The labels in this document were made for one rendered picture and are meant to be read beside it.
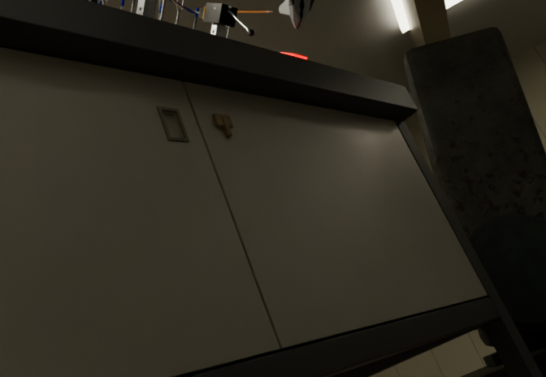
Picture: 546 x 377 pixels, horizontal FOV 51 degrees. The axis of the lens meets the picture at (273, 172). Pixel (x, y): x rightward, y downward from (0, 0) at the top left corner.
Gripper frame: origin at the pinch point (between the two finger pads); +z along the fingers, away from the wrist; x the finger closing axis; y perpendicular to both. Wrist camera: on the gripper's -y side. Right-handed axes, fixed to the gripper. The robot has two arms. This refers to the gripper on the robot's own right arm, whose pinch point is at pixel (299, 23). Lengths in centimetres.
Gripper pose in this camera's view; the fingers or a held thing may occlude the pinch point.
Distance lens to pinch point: 143.7
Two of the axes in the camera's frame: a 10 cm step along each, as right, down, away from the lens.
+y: -7.1, -0.6, 7.0
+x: -7.0, -0.4, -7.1
